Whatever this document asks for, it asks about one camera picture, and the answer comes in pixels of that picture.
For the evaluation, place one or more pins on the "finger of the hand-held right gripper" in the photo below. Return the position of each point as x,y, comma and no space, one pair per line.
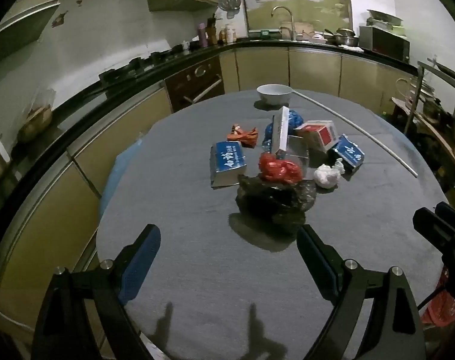
454,215
437,228

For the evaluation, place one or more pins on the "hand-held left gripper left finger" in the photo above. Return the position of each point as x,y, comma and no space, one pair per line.
137,266

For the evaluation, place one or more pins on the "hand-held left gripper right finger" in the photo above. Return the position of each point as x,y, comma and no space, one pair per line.
317,258

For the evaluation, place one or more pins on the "black plastic bag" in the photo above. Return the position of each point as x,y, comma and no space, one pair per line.
272,198

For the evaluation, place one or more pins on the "white tissue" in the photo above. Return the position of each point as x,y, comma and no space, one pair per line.
327,176

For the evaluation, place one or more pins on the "red plastic bag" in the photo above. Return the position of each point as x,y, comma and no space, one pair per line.
280,168

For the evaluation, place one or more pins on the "blue white carton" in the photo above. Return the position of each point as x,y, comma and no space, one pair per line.
227,161
349,153

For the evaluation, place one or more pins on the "red white box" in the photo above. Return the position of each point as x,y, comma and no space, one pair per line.
321,135

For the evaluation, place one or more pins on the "thin white box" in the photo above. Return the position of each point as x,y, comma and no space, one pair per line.
282,131

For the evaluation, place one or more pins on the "orange wrapper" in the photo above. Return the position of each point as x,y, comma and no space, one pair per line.
246,137

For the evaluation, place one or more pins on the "blue plastic bag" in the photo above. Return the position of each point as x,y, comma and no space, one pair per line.
295,118

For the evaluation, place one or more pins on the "grey tablecloth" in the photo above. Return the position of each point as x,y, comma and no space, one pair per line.
212,251

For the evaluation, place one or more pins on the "dark cooking pot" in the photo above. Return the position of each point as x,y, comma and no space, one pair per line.
437,108

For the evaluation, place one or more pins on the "white rod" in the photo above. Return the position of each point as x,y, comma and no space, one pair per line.
362,130

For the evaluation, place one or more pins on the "clear plastic jug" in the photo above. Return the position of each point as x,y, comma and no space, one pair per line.
407,92

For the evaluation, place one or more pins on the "metal shelf rack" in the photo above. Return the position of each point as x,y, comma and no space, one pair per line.
445,73

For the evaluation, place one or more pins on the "white bowl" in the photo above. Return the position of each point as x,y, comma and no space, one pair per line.
274,95

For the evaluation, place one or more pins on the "clear bag with brown contents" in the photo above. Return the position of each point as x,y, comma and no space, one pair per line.
36,120

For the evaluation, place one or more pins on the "silver microwave oven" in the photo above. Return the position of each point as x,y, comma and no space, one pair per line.
385,43

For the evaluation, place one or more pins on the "beige base cabinets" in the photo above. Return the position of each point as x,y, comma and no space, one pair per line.
313,71

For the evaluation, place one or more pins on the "dark built-in oven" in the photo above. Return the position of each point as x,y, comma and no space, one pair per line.
193,82

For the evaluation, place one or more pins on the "white dishcloth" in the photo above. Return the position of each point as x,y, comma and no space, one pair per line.
351,48

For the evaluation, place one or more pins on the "black gas stove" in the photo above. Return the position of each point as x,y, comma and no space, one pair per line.
137,65

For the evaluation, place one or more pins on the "metal pot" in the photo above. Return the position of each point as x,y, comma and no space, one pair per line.
345,37

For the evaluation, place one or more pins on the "metal basin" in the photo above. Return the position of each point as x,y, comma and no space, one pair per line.
385,17

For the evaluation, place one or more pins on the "small white teapot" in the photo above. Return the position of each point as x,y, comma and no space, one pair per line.
185,45

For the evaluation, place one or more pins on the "green soap dish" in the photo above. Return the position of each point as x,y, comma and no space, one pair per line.
265,33

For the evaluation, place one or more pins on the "chrome faucet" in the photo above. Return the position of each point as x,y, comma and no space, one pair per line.
292,26

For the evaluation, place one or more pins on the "pink bottle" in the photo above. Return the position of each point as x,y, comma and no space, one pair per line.
202,35

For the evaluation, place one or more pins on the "white seasoning bottle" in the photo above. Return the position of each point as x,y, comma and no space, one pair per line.
232,33

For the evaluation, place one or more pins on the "brown seasoning jar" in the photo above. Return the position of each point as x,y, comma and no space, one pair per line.
222,34

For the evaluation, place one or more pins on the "dark sauce bottle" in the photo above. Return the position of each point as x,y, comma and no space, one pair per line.
211,32

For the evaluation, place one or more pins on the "hanging metal strainer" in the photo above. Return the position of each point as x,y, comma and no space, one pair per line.
229,2

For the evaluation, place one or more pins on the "waterfall wall poster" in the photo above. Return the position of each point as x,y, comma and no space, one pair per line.
298,3

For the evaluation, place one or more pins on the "framed wall cabinet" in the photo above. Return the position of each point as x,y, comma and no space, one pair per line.
28,0

